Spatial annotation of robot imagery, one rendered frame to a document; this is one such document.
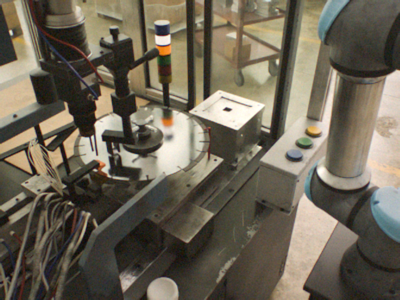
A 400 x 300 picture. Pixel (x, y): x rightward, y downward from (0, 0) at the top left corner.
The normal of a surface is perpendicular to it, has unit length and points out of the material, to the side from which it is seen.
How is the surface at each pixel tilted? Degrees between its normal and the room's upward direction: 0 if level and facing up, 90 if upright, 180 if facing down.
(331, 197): 98
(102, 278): 90
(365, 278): 73
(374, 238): 90
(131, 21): 90
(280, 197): 90
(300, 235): 0
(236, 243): 0
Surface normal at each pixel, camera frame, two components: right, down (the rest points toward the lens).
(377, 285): -0.38, 0.28
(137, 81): -0.57, 0.49
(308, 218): 0.00, -0.80
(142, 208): 0.82, 0.34
